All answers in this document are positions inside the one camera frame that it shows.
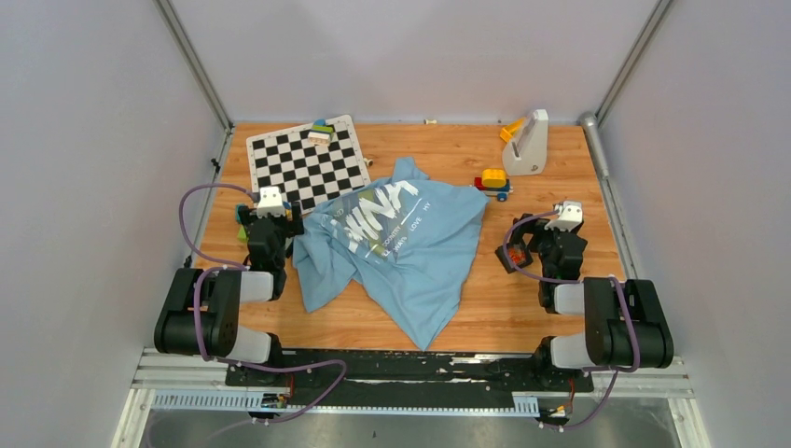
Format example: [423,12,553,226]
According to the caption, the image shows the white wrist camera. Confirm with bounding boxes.
[544,201,584,232]
[256,187,286,218]

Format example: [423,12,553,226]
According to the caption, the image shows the stacked toy blocks on checkerboard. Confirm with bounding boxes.
[308,119,335,147]

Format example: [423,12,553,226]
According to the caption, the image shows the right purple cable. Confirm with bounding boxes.
[501,210,643,432]

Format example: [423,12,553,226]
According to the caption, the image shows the green toy block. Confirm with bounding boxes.
[237,226,248,243]

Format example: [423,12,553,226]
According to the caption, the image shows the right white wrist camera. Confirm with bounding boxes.
[544,201,584,232]

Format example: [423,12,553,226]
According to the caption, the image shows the orange plastic piece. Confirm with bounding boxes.
[499,117,526,143]

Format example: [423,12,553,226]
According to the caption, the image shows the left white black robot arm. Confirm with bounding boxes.
[154,203,304,385]

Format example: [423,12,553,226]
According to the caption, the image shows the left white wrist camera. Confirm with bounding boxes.
[256,187,286,218]

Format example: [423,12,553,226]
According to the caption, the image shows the white wedge stand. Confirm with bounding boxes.
[502,109,549,176]

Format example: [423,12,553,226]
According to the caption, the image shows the black white checkerboard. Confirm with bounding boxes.
[246,115,371,213]

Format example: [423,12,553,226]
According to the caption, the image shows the light blue printed t-shirt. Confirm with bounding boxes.
[293,157,490,350]

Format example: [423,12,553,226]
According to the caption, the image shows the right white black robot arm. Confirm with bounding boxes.
[497,214,674,390]

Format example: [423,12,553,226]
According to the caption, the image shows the black square frame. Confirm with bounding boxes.
[495,242,534,274]

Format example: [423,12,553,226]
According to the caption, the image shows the colourful toy block train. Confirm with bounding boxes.
[473,168,513,202]

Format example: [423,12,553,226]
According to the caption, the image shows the teal toy block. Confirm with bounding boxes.
[234,204,245,224]

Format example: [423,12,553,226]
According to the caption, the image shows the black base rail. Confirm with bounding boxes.
[225,349,593,410]

